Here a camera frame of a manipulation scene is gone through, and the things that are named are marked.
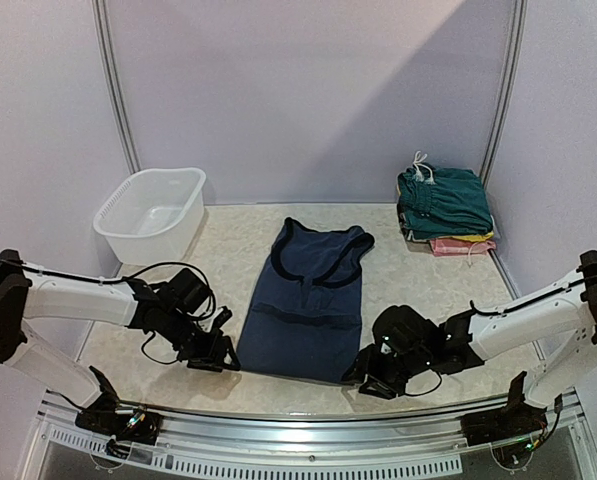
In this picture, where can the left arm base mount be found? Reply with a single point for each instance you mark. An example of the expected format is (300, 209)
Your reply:
(123, 426)

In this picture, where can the yellow folded shorts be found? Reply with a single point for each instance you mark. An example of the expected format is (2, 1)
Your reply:
(475, 238)

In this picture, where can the aluminium front rail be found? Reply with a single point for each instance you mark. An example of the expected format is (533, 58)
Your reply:
(423, 444)

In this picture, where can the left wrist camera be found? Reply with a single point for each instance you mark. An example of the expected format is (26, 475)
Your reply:
(186, 292)

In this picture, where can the black white patterned garment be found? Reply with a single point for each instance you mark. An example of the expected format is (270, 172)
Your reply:
(408, 235)

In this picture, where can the white plastic laundry basket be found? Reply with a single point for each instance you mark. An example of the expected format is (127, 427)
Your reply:
(153, 215)

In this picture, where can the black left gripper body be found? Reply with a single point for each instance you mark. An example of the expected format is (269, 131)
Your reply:
(192, 345)

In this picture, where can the pink folded garment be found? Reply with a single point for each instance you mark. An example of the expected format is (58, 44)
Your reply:
(457, 247)

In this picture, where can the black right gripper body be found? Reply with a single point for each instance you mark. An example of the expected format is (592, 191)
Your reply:
(373, 375)

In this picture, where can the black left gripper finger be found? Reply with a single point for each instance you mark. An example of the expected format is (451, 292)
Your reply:
(206, 364)
(228, 356)

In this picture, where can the left aluminium frame post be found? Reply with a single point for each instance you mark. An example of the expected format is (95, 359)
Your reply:
(112, 78)

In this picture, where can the right aluminium frame post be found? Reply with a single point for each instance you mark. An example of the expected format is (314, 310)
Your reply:
(508, 76)

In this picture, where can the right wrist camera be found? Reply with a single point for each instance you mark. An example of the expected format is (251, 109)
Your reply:
(403, 329)

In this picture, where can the aluminium frame post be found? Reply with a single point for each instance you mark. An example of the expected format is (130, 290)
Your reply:
(508, 76)
(112, 78)

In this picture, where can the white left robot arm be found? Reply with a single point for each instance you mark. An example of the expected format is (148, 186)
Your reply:
(29, 291)

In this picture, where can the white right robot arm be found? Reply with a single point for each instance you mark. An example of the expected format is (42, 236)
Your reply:
(569, 305)

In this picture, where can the navy blue garment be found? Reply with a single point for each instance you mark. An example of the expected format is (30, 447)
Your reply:
(304, 319)

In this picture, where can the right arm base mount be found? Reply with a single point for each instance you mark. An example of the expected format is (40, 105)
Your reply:
(515, 419)

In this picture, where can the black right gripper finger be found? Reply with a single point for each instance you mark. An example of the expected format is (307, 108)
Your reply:
(358, 372)
(379, 389)

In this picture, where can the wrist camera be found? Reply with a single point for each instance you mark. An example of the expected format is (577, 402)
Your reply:
(403, 329)
(186, 292)

